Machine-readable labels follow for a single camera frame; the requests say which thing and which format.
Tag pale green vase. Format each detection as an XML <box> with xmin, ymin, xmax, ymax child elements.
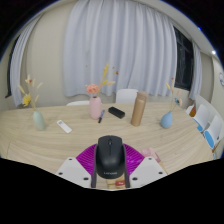
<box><xmin>32</xmin><ymin>110</ymin><xmax>47</xmax><ymax>132</ymax></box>

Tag blue vase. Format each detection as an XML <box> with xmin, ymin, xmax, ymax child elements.
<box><xmin>160</xmin><ymin>110</ymin><xmax>174</xmax><ymax>129</ymax></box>

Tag dark pen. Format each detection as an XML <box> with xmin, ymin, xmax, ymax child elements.
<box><xmin>97</xmin><ymin>109</ymin><xmax>106</xmax><ymax>124</ymax></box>

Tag wide white curtain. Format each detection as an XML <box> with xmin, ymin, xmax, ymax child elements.
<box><xmin>62</xmin><ymin>0</ymin><xmax>178</xmax><ymax>98</ymax></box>

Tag white chair with blue seat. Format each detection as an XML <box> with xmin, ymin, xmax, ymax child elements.
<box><xmin>203</xmin><ymin>114</ymin><xmax>224</xmax><ymax>149</ymax></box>
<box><xmin>193</xmin><ymin>103</ymin><xmax>211</xmax><ymax>133</ymax></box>

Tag narrow white curtain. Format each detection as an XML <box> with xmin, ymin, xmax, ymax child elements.
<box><xmin>9</xmin><ymin>13</ymin><xmax>44</xmax><ymax>108</ymax></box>
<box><xmin>188</xmin><ymin>41</ymin><xmax>203</xmax><ymax>101</ymax></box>

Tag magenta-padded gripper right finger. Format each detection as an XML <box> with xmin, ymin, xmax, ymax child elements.
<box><xmin>123</xmin><ymin>143</ymin><xmax>167</xmax><ymax>189</ymax></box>

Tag black computer mouse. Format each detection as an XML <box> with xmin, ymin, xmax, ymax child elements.
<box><xmin>94</xmin><ymin>134</ymin><xmax>127</xmax><ymax>180</ymax></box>

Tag white remote control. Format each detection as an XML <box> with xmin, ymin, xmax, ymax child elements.
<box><xmin>56</xmin><ymin>119</ymin><xmax>73</xmax><ymax>134</ymax></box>

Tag bronze thermos bottle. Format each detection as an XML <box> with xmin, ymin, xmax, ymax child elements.
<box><xmin>130</xmin><ymin>91</ymin><xmax>149</xmax><ymax>127</ymax></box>

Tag dark window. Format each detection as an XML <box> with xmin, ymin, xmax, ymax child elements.
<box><xmin>173</xmin><ymin>26</ymin><xmax>195</xmax><ymax>92</ymax></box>
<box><xmin>4</xmin><ymin>36</ymin><xmax>21</xmax><ymax>99</ymax></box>

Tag yellow dried flower bunch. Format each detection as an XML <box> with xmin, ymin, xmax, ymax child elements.
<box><xmin>18</xmin><ymin>74</ymin><xmax>44</xmax><ymax>112</ymax></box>

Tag beige dried flower bunch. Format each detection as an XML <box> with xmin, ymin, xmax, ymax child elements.
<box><xmin>165</xmin><ymin>77</ymin><xmax>184</xmax><ymax>113</ymax></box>

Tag black rectangular case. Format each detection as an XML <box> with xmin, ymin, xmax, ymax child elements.
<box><xmin>107</xmin><ymin>106</ymin><xmax>126</xmax><ymax>120</ymax></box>

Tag pink vase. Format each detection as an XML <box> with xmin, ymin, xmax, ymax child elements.
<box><xmin>88</xmin><ymin>96</ymin><xmax>103</xmax><ymax>121</ymax></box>

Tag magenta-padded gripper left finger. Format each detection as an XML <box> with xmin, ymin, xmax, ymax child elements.
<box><xmin>55</xmin><ymin>143</ymin><xmax>98</xmax><ymax>189</ymax></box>

